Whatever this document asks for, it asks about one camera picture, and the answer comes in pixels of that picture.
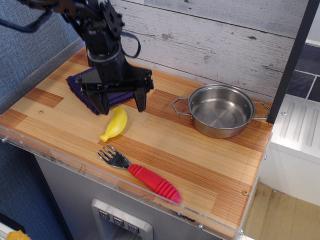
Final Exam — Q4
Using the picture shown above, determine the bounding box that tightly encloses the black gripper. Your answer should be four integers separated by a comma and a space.
76, 48, 154, 115

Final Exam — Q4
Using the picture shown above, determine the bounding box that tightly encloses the yellow toy banana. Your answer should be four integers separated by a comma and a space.
99, 107, 128, 142

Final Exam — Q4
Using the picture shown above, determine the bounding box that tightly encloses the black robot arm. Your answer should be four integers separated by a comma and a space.
19, 0, 154, 115

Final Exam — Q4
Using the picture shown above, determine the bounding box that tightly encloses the folded purple cloth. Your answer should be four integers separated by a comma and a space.
66, 67, 134, 115

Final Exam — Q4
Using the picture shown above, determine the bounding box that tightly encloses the yellow object bottom corner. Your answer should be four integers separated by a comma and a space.
6, 230, 31, 240

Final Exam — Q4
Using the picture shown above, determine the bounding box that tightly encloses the stainless steel pot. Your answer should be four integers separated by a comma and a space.
171, 84, 271, 139

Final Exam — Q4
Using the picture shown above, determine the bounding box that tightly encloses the silver toy fridge cabinet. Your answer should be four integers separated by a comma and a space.
36, 156, 217, 240

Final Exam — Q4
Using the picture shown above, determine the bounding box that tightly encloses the white toy sink unit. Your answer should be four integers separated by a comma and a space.
259, 94, 320, 205

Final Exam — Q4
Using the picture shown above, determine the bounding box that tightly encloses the fork with red handle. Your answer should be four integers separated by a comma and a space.
97, 144, 182, 204

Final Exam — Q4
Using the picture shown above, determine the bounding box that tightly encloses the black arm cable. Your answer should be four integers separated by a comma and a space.
0, 9, 141, 59

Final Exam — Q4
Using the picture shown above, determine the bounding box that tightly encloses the black vertical post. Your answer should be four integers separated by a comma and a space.
266, 0, 320, 124

